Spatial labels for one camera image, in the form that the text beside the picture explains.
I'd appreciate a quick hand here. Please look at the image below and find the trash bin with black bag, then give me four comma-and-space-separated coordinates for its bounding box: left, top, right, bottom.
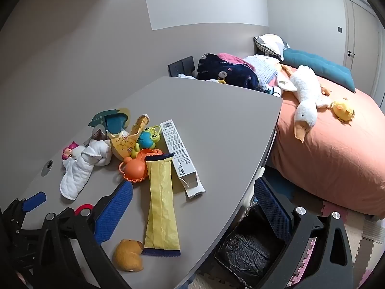
213, 202, 294, 288

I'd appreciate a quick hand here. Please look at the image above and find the pink figure toy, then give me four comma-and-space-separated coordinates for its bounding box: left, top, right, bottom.
62, 141, 86, 167

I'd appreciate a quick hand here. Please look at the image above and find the long white cardboard box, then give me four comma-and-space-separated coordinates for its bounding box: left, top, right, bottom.
159, 119, 206, 199

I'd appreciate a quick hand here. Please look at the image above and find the green frog toy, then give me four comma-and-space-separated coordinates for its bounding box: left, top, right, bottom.
131, 125, 162, 158

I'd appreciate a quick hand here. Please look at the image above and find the long yellow snack wrapper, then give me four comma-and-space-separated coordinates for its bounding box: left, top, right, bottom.
141, 153, 181, 258

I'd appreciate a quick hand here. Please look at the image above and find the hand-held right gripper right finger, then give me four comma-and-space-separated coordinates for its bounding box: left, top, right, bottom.
254, 176, 354, 289

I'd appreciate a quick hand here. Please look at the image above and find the white waffle blanket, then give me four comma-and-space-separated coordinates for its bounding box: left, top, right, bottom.
243, 54, 282, 86

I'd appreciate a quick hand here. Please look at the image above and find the checked patchwork pillow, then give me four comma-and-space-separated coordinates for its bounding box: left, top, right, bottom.
253, 34, 291, 62

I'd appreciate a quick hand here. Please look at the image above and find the white goose plush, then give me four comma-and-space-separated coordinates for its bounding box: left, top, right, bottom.
277, 65, 331, 143

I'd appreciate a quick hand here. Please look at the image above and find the orange plastic crab toy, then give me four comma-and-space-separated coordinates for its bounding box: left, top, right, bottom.
118, 148, 163, 183

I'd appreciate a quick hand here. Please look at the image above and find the teal pillow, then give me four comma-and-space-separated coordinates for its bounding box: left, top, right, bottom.
283, 48, 356, 92

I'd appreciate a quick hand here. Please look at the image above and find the pink cloth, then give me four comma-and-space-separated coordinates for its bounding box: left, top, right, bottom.
217, 53, 256, 73

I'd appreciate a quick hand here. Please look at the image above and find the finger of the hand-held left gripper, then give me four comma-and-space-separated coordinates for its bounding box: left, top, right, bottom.
1, 191, 47, 232

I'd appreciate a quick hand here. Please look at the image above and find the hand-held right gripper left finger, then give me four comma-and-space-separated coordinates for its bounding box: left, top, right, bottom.
30, 181, 134, 289

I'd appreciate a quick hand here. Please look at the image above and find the red plastic ring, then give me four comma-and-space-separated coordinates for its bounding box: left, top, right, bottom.
74, 204, 94, 216

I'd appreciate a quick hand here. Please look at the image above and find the black box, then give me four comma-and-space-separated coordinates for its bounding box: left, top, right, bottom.
168, 56, 193, 77

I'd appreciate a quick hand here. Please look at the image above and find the brown bread-shaped toy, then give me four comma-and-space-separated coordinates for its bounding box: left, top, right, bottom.
112, 239, 144, 273

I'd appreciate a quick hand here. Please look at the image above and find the teal dinosaur cardboard box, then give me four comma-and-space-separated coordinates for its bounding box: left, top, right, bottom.
88, 108, 131, 139

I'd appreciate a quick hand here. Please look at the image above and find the yellow popcorn carton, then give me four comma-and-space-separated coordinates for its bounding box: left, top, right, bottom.
110, 114, 150, 159

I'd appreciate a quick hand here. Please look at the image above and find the white door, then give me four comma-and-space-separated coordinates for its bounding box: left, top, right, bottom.
343, 0, 381, 73

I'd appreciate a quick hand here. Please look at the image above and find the foam puzzle floor mat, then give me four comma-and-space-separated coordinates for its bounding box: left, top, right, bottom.
192, 169, 385, 289

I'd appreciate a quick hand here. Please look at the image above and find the navy printed blanket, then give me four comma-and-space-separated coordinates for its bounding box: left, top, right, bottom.
197, 53, 260, 90

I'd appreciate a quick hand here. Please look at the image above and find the yellow chick plush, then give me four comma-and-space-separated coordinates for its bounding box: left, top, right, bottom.
330, 98, 355, 123

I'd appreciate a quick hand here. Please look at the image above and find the white sponge brush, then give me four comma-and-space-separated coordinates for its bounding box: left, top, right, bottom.
59, 139, 113, 200

